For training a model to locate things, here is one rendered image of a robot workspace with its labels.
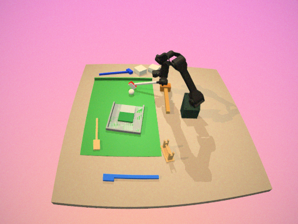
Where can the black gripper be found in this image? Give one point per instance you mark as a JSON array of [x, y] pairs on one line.
[[163, 80]]

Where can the white oval ball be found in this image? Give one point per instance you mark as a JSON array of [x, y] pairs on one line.
[[131, 91]]

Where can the green putting mat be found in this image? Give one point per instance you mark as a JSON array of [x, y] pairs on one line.
[[119, 144]]

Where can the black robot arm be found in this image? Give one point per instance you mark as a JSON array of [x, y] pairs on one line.
[[179, 64]]

